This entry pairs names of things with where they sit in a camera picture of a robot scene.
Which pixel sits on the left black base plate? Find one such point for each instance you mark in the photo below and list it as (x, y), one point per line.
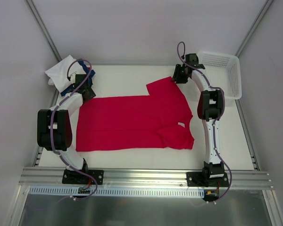
(96, 176)

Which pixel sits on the white plastic basket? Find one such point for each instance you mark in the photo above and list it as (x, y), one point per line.
(223, 70)

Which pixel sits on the white slotted cable duct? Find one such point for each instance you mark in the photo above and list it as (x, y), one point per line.
(121, 192)

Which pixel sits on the folded white t shirt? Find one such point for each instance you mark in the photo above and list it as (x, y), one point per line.
(58, 73)

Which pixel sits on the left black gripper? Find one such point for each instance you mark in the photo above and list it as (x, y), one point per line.
(88, 93)

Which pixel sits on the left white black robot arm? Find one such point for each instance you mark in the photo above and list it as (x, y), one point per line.
(54, 132)

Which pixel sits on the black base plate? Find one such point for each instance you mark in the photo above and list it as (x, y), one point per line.
(96, 176)
(197, 179)

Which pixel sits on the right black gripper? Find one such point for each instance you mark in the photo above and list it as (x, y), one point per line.
(179, 75)

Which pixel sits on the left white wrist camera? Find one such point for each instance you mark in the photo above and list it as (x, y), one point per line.
(69, 77)

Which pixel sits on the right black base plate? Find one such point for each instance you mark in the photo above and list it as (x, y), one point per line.
(197, 179)

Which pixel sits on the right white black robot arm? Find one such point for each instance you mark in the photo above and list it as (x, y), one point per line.
(211, 106)

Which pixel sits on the folded blue t shirt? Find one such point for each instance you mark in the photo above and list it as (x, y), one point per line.
(86, 70)

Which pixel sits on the magenta t shirt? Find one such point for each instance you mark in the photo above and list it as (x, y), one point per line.
(160, 119)

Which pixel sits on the aluminium mounting rail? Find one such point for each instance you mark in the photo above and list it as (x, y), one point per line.
(146, 178)

